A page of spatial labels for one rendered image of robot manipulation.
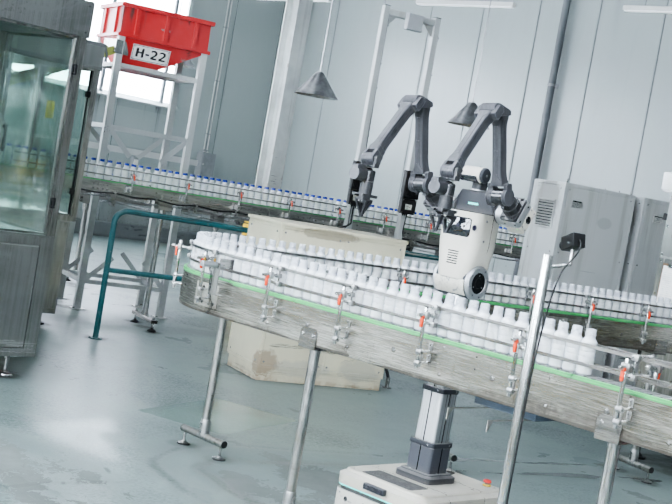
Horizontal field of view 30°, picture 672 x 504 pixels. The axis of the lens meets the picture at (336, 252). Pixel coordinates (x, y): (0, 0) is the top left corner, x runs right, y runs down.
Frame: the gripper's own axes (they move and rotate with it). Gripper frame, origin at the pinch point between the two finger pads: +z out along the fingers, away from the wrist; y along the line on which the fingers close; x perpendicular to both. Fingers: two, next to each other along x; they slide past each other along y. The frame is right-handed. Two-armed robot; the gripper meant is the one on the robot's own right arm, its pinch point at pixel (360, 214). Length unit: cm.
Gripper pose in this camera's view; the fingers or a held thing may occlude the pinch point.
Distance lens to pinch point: 547.4
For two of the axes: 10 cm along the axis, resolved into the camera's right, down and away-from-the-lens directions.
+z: -1.9, 9.8, 0.5
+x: 7.0, 1.7, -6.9
